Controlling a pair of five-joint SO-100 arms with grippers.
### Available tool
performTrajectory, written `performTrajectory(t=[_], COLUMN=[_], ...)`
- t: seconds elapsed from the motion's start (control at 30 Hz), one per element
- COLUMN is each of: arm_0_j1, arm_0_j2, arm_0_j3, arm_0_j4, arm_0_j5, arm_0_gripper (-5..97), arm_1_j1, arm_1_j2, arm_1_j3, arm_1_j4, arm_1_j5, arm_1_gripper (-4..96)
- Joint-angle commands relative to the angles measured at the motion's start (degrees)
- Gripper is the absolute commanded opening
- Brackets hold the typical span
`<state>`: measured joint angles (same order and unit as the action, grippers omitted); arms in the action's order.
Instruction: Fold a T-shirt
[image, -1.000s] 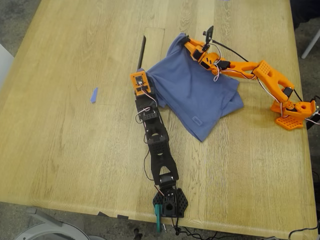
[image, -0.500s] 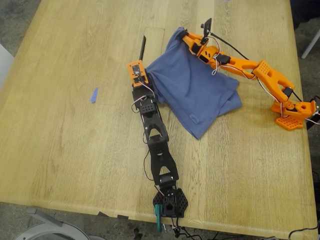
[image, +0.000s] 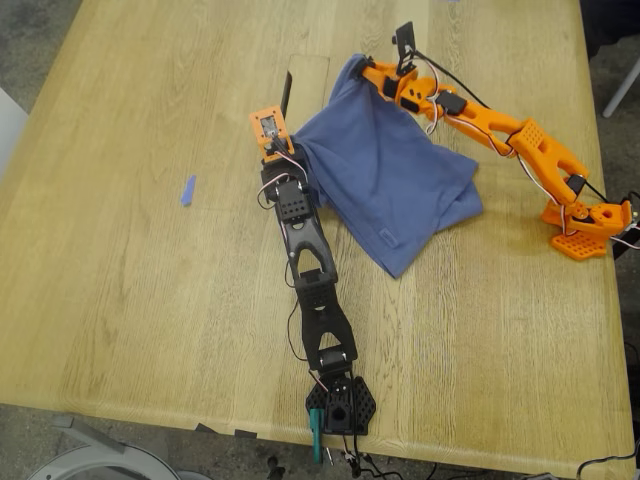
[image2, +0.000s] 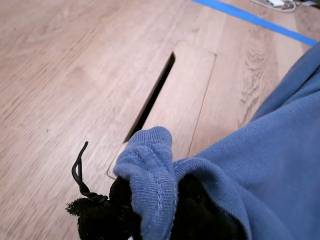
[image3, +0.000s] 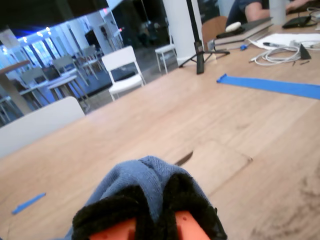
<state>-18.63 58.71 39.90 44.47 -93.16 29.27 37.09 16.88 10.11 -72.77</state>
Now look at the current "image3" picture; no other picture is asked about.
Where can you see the wooden chair backrest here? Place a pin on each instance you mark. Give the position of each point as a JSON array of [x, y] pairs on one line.
[[212, 30]]

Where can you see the long blue tape strip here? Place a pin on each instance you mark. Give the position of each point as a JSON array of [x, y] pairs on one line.
[[275, 86]]

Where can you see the small blue clip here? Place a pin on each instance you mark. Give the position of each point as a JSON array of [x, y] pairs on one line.
[[244, 47]]

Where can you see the black closed notebook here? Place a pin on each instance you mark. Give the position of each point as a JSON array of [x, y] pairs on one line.
[[255, 26]]

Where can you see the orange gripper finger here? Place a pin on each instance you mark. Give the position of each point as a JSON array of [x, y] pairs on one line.
[[185, 195], [112, 207]]

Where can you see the white paper sheet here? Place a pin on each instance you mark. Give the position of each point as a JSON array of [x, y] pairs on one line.
[[280, 38]]

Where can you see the white chair backrest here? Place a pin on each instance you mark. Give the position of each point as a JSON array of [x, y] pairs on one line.
[[37, 125]]

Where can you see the short blue tape strip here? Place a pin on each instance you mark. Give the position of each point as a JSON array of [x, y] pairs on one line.
[[28, 203]]

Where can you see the seated person in dark shirt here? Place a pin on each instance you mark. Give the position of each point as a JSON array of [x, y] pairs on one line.
[[252, 12]]

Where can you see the white computer mouse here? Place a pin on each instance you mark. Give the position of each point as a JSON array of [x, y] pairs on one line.
[[233, 26]]

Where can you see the black marker pen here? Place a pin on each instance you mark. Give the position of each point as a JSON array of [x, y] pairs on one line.
[[273, 44]]

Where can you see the black phone pouch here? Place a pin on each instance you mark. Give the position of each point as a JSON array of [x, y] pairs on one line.
[[297, 23]]

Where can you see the white cafe table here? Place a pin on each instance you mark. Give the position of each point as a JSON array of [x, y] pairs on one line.
[[62, 81]]

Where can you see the blue printed T-shirt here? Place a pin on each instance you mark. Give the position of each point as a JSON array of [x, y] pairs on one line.
[[140, 172]]

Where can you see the black wedge-shaped object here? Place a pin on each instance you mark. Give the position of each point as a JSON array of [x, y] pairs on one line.
[[305, 53]]

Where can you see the white slatted chair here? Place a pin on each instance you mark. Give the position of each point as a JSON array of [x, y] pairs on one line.
[[165, 51], [120, 60]]

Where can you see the stacked books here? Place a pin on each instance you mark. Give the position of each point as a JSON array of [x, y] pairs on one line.
[[240, 41]]

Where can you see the seated person's bare hand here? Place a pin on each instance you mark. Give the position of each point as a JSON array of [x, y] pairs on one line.
[[300, 5]]

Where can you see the white cup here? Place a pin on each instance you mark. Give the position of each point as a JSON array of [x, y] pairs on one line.
[[277, 12]]

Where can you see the wooden table hatch cover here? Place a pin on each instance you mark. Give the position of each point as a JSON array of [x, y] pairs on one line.
[[220, 165]]

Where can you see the wooden high table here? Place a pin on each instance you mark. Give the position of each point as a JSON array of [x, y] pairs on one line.
[[10, 82]]

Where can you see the black tabletop stand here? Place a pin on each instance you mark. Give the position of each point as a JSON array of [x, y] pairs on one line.
[[199, 57]]

